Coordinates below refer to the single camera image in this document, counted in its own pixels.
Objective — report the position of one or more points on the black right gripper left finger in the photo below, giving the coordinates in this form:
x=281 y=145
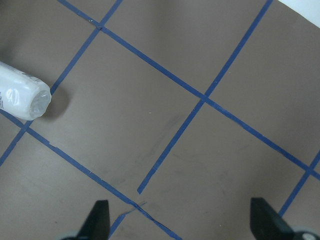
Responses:
x=97 y=224

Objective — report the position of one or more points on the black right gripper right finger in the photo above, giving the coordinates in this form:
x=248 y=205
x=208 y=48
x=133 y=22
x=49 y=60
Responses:
x=266 y=224

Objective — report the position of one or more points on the clear tennis ball can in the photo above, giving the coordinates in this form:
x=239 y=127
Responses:
x=22 y=95

